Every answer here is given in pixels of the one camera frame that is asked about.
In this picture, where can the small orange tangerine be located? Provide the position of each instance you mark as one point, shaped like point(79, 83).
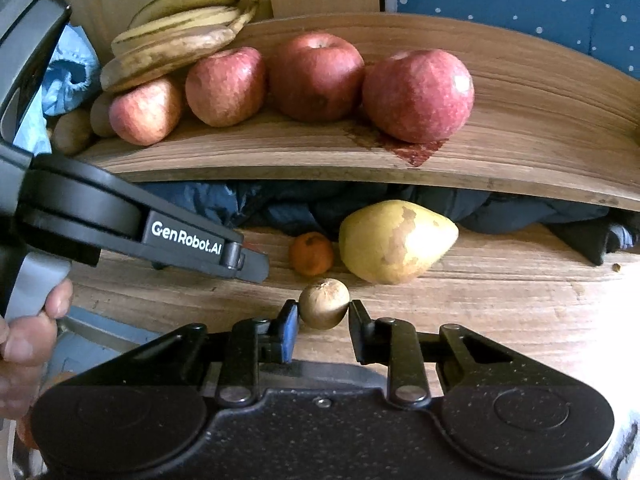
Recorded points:
point(24, 425)
point(311, 254)

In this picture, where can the yellow green pear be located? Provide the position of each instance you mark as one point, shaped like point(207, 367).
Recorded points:
point(394, 242)

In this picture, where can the yellow middle banana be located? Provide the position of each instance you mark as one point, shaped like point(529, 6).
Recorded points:
point(211, 16)

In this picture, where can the spotted bottom banana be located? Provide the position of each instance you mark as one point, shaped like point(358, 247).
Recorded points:
point(161, 57)

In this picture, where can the person's left hand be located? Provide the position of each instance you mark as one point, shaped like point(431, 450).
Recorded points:
point(26, 346)

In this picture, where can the brown kiwi left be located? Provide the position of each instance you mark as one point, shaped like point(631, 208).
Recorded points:
point(72, 133)

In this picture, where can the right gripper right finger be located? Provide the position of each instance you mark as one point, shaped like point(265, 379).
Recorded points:
point(370, 338)

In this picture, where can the brown kiwi right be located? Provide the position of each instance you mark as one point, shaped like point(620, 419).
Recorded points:
point(100, 116)

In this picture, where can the light blue garment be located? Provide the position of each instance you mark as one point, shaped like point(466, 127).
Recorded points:
point(48, 69)

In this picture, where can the dark blue cloth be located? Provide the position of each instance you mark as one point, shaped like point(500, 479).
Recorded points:
point(298, 207)

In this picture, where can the metal tray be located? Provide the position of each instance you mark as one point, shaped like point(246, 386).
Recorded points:
point(86, 340)

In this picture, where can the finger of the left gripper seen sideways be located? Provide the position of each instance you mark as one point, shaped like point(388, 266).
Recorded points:
point(209, 249)

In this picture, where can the wooden curved shelf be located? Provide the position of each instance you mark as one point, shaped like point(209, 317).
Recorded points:
point(547, 121)

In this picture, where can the red apple rightmost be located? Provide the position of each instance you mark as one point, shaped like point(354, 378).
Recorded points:
point(419, 96)

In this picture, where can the brown kiwi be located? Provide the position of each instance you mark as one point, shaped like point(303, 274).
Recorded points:
point(100, 116)
point(72, 133)

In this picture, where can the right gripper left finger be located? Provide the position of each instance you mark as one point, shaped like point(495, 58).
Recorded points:
point(277, 337)

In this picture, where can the pale red apple leftmost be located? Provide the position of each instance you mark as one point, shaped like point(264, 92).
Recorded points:
point(147, 114)

